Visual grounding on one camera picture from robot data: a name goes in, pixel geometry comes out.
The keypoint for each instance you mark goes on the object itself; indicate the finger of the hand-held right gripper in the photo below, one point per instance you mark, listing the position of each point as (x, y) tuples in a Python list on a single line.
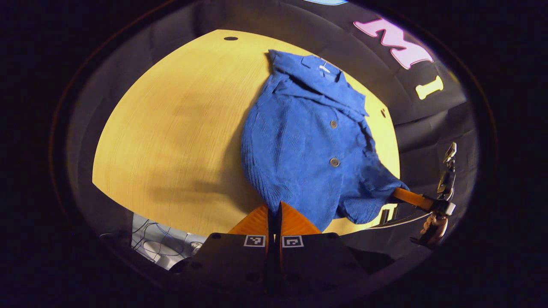
[(411, 197)]

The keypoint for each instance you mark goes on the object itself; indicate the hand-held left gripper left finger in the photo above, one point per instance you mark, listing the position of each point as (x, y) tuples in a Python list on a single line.
[(231, 261)]

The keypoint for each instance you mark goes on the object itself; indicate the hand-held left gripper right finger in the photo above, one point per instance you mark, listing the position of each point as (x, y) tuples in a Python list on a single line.
[(317, 261)]

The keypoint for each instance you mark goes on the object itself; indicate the blue button shirt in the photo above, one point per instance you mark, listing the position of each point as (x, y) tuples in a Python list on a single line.
[(299, 149)]

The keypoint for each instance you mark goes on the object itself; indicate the black backdrop cloth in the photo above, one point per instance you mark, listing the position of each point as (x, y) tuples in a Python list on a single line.
[(428, 124)]

